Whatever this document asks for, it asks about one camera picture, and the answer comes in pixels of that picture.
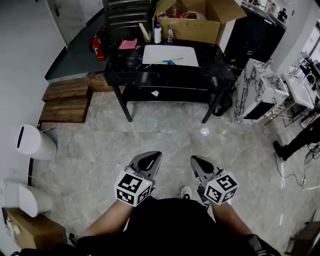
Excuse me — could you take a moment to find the grey door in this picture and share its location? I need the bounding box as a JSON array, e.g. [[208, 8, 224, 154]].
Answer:
[[47, 0, 86, 47]]

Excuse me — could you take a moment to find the white marble vanity cabinet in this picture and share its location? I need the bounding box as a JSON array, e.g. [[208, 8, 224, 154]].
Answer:
[[233, 58, 291, 125]]

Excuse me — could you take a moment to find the clear plastic bag red item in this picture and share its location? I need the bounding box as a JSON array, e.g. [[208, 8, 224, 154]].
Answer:
[[182, 10, 208, 21]]

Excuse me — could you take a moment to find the person's right shoe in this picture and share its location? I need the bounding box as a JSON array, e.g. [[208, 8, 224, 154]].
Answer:
[[180, 185, 193, 201]]

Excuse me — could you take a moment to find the person's left forearm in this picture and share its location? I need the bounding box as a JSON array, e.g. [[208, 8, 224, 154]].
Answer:
[[84, 199, 133, 237]]

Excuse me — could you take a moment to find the pink cloth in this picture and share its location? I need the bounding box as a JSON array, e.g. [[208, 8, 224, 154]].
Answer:
[[118, 38, 139, 50]]

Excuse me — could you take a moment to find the small brown cardboard box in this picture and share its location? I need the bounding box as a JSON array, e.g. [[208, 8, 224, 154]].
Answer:
[[4, 207, 68, 251]]

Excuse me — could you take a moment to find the blue and yellow squeegee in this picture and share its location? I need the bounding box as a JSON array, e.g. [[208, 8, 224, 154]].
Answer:
[[149, 56, 185, 66]]

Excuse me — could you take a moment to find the person's right forearm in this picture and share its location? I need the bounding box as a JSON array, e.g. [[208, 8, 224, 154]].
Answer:
[[211, 201, 253, 237]]

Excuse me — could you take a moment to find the large open cardboard box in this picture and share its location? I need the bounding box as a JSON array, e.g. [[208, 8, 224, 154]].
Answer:
[[155, 0, 248, 45]]

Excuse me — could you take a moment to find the white pump bottle blue cap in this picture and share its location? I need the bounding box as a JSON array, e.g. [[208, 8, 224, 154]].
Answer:
[[153, 22, 162, 45]]

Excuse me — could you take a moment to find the person's black clothing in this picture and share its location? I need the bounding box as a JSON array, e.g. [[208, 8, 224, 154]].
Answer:
[[19, 196, 283, 256]]

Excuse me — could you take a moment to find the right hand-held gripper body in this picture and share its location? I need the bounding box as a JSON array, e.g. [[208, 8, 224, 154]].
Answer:
[[197, 169, 240, 206]]

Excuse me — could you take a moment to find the wooden step platform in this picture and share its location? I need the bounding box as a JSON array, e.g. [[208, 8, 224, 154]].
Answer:
[[38, 78, 95, 124]]

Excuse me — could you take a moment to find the clear jar red label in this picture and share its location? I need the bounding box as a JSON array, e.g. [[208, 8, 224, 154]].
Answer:
[[162, 2, 183, 19]]

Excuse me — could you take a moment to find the black cabinet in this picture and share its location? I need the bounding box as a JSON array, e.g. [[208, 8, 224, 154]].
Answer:
[[223, 4, 287, 70]]

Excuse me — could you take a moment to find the white rectangular sink basin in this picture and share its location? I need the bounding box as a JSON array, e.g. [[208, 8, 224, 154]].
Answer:
[[141, 44, 200, 68]]

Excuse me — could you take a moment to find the white sink on chrome stand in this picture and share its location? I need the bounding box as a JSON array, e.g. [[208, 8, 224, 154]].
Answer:
[[264, 72, 316, 128]]

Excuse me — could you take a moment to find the black floor cable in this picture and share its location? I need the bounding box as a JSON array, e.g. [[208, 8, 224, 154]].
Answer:
[[274, 152, 308, 187]]

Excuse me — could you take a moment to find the black waste bag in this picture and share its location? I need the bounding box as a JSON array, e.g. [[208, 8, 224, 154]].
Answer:
[[212, 94, 233, 117]]

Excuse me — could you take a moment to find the white toilet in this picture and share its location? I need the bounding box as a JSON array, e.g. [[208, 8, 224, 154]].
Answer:
[[0, 178, 54, 218]]

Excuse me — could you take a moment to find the dark wooden stool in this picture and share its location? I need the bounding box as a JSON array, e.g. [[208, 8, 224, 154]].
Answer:
[[284, 219, 320, 256]]

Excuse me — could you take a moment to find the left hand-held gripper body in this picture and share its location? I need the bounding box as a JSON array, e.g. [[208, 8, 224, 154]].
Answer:
[[114, 165, 157, 208]]

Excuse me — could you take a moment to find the black marble vanity table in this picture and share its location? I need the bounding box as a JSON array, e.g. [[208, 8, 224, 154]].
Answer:
[[103, 38, 237, 125]]

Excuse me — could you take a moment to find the brown wrapped block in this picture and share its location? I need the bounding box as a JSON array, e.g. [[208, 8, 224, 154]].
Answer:
[[86, 72, 126, 93]]

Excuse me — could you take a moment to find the white cylindrical bin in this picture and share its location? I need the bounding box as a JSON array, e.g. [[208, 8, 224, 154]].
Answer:
[[14, 124, 58, 161]]

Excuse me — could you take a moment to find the red fire extinguisher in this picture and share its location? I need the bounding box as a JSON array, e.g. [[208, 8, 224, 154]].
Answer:
[[89, 26, 106, 62]]

